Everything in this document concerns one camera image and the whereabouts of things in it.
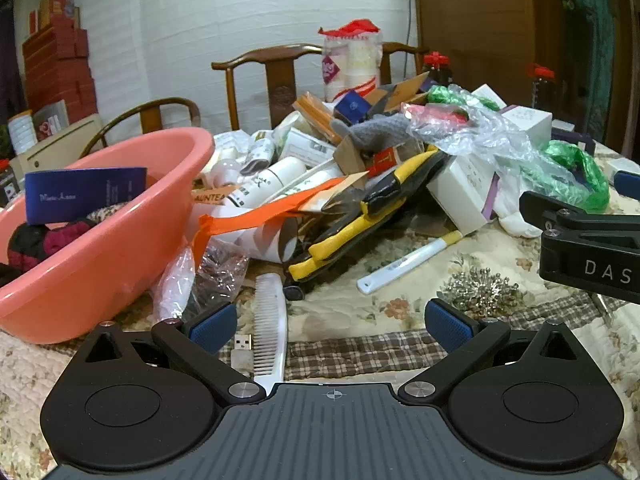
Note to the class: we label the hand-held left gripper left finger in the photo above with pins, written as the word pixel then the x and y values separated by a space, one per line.
pixel 215 325

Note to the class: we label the brown cardboard piece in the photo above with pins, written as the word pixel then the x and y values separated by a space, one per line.
pixel 350 157

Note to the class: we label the round-back wooden chair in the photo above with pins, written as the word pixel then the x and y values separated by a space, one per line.
pixel 150 115

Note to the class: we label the orange brown long packet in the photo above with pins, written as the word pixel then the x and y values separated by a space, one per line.
pixel 315 115

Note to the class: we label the clear plastic bag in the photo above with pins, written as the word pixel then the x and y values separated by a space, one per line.
pixel 215 270

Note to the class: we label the white USB plug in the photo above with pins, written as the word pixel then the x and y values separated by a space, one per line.
pixel 243 347

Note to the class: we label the beige cabinet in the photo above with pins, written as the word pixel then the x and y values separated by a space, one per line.
pixel 55 152

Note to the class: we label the white box with purple side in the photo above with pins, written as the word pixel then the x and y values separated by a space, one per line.
pixel 460 190

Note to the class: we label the brown cardboard sheet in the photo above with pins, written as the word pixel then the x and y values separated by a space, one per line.
pixel 400 92

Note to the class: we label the red and white box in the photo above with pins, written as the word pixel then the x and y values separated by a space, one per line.
pixel 50 122

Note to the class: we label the dark purple box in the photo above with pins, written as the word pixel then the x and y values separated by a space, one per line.
pixel 570 137

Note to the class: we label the wrapped pack of paper cups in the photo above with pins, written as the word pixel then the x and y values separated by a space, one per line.
pixel 350 65

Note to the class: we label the white cardboard tube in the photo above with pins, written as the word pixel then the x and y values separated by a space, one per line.
pixel 265 240

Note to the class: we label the pink plastic basin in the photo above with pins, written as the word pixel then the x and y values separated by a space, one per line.
pixel 100 270

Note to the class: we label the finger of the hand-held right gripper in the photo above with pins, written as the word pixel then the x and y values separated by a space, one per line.
pixel 627 182
pixel 550 215

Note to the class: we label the clear bubble wrap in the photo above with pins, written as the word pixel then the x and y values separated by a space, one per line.
pixel 480 135

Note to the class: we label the white cosmetic bottle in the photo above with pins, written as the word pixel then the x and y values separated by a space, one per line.
pixel 310 182

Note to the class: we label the white labelled box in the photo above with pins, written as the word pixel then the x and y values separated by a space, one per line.
pixel 305 147

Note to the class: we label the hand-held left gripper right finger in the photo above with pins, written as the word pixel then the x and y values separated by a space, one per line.
pixel 447 324

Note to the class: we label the green foil wrap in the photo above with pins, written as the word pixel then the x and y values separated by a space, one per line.
pixel 590 180
pixel 445 95

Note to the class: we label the pile of silver pins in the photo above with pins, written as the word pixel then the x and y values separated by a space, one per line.
pixel 480 292

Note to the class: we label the small white box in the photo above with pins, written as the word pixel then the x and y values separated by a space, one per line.
pixel 625 166

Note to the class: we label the white round bulb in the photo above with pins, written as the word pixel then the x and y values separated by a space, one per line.
pixel 225 170

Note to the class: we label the maroon black knit cloth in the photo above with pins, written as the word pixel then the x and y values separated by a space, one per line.
pixel 50 240

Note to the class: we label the stack of red boxes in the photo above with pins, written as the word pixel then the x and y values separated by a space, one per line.
pixel 60 65

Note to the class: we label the dark bottle with red cap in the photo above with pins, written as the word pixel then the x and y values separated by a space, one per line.
pixel 437 72
pixel 542 87

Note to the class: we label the dark jar with red lid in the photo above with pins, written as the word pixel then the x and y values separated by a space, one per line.
pixel 9 185

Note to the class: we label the floral quilt covered desktop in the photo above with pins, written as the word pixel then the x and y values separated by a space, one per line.
pixel 390 330

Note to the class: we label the orange plastic strip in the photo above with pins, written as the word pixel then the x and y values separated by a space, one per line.
pixel 240 222

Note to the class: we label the grey knit glove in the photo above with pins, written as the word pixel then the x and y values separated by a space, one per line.
pixel 375 130

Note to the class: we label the small white black-capped bottle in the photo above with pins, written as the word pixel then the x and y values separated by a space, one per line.
pixel 260 152

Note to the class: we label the white ribbed canister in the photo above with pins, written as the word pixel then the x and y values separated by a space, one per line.
pixel 22 132

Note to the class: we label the yellow black work glove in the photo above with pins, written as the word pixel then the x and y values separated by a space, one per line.
pixel 350 232
pixel 382 192

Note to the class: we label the white bottle with black print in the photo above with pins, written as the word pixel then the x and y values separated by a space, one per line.
pixel 270 180

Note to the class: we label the white plastic comb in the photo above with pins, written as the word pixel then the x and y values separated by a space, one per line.
pixel 272 320

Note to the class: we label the brown wooden wardrobe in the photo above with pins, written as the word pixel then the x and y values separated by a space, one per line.
pixel 475 10

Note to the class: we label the long white tube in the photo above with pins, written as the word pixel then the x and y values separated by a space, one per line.
pixel 400 267

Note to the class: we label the small navy blue box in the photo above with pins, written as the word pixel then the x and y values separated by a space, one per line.
pixel 352 106

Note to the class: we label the white square box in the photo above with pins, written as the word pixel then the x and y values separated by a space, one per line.
pixel 530 122

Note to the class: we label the high-back wooden chair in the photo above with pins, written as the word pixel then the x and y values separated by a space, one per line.
pixel 280 90

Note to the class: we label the brown paper tag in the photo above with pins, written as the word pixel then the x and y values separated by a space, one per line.
pixel 215 192

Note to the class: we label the large navy blue box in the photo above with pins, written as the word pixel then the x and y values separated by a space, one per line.
pixel 85 192

